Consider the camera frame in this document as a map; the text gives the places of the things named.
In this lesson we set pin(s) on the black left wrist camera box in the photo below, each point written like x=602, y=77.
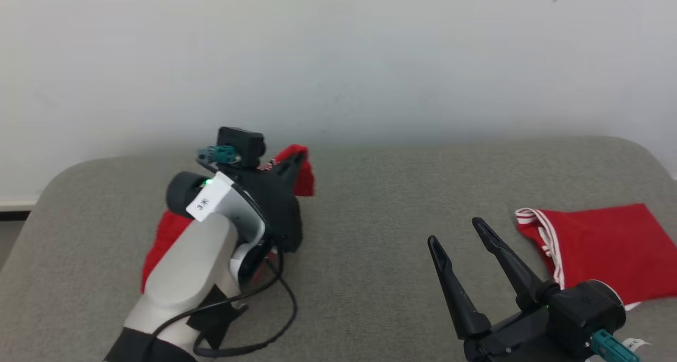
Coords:
x=240, y=142

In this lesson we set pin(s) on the red Bulls 23 shorts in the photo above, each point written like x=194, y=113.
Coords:
x=169, y=235

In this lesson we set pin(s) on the grey fabric sofa cushion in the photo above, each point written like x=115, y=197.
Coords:
x=370, y=219

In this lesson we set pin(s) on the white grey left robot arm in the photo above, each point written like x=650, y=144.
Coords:
x=180, y=277

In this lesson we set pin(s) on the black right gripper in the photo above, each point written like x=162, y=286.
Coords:
x=513, y=341

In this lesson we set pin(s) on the red white basketball jersey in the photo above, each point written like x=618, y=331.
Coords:
x=608, y=245

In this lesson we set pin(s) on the wall baseboard strip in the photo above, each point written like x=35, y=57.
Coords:
x=13, y=206

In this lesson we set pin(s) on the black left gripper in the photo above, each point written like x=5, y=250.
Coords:
x=277, y=208

